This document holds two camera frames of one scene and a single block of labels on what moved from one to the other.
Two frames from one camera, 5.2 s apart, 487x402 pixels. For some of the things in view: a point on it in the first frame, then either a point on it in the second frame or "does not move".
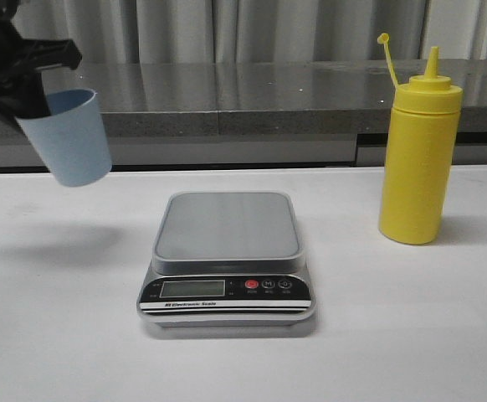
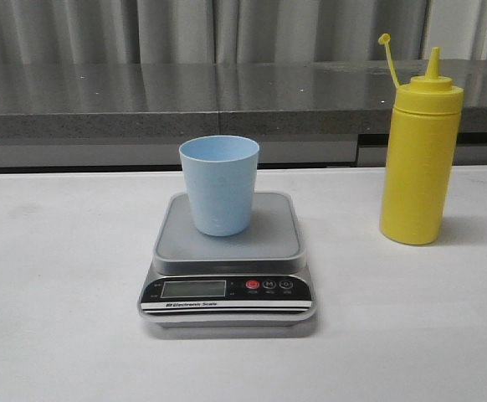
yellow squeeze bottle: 421,152 does not move
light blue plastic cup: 72,140 to 220,172
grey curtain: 152,32 does not move
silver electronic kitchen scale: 228,260 does not move
